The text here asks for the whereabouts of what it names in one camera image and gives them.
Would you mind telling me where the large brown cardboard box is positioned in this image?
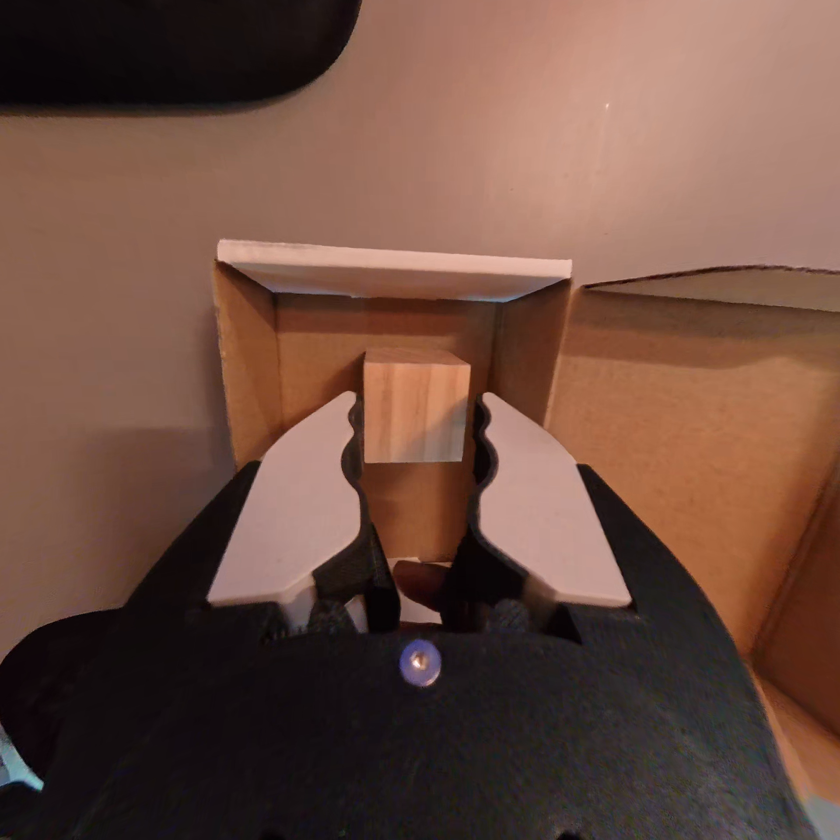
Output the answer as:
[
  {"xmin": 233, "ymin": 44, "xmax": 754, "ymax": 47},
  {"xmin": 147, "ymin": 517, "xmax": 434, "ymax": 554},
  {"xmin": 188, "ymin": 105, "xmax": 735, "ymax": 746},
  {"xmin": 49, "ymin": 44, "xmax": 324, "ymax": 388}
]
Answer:
[{"xmin": 553, "ymin": 265, "xmax": 840, "ymax": 840}]

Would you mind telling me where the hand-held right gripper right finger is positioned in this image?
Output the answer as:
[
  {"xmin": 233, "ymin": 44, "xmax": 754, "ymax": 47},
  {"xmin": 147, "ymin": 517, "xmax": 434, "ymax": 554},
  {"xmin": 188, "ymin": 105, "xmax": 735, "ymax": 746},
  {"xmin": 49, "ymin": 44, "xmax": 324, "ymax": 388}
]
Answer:
[{"xmin": 462, "ymin": 394, "xmax": 633, "ymax": 621}]

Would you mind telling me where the light wooden block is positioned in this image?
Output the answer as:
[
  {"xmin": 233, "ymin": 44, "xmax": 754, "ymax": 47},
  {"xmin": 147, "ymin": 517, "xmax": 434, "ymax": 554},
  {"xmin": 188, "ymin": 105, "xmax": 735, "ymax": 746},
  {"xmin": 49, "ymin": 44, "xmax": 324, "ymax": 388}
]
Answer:
[{"xmin": 363, "ymin": 350, "xmax": 473, "ymax": 465}]

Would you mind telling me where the black padded wrist rest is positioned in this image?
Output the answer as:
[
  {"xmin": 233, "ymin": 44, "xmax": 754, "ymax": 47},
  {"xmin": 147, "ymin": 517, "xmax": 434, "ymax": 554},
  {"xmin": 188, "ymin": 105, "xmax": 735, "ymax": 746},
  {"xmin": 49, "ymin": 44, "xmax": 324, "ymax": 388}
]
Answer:
[{"xmin": 0, "ymin": 0, "xmax": 362, "ymax": 118}]

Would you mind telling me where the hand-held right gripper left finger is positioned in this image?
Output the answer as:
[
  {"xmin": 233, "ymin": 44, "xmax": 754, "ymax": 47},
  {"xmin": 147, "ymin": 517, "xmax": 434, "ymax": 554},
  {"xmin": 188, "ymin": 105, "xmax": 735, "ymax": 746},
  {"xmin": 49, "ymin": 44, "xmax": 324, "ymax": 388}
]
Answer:
[{"xmin": 206, "ymin": 392, "xmax": 368, "ymax": 622}]

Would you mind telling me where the small dark brown block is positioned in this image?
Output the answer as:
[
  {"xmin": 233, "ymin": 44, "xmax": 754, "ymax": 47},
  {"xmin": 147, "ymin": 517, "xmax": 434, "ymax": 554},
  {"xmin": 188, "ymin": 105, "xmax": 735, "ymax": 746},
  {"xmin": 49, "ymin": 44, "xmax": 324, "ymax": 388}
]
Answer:
[{"xmin": 394, "ymin": 558, "xmax": 455, "ymax": 614}]

